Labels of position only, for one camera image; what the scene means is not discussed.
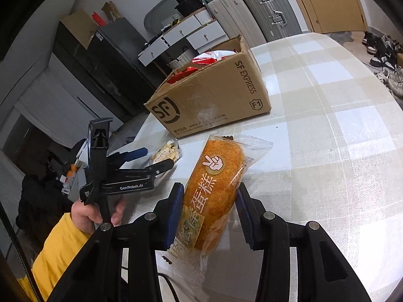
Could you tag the brown cardboard box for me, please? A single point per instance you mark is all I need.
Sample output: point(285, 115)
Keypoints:
point(214, 94)

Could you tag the grey oval board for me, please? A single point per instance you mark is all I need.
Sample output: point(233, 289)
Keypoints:
point(160, 14)

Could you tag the clear packet of small cakes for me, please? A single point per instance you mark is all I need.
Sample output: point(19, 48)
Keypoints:
point(165, 154)

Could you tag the dark cloth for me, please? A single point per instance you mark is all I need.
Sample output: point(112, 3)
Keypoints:
point(41, 201)

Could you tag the flat brown cardboard sheet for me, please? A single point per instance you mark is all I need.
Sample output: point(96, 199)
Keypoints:
point(77, 26)

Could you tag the white wardrobe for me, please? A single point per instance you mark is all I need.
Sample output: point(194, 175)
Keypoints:
point(63, 78)

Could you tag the white dresser with drawers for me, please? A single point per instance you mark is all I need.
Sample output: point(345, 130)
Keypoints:
point(201, 37)

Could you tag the large red chips bag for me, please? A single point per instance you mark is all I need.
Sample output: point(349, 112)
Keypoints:
point(181, 75)

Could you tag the brown paper bag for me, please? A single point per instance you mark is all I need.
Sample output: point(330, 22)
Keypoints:
point(111, 11)

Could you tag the cream suitcase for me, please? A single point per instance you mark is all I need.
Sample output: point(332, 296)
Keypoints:
point(236, 15)

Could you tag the white storage bin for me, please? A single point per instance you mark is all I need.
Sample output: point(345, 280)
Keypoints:
point(80, 148)

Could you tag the scattered pile of sneakers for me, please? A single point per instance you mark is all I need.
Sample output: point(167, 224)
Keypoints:
point(382, 50)

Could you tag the black storage box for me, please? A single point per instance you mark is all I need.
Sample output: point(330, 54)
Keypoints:
point(190, 6)

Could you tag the large white red snack bag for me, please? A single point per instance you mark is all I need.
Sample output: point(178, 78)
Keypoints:
point(217, 57)

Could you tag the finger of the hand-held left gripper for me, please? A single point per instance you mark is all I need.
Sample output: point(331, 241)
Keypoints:
point(163, 164)
point(137, 153)

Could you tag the person's left forearm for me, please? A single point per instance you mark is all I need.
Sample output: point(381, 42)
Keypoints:
point(56, 258)

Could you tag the wooden door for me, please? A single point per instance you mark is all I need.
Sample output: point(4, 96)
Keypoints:
point(330, 3)

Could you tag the woven laundry basket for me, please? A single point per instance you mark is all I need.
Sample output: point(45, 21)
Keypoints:
point(182, 58)

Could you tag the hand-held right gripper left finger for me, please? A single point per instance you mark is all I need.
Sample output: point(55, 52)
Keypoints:
point(174, 217)

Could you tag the person's left hand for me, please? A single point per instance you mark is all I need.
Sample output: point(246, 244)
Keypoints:
point(82, 217)

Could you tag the red paper bag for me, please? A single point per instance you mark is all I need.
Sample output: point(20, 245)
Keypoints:
point(100, 19)

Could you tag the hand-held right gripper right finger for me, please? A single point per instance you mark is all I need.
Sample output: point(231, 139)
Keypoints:
point(250, 223)

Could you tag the orange cake packet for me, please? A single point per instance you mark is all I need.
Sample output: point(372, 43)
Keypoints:
point(214, 188)

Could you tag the black glass cabinet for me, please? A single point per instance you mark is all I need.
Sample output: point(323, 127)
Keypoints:
point(82, 59)

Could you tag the dark grey refrigerator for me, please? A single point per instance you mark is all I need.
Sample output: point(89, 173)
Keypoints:
point(126, 59)

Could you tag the silver suitcase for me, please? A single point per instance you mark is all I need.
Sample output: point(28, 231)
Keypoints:
point(258, 3)

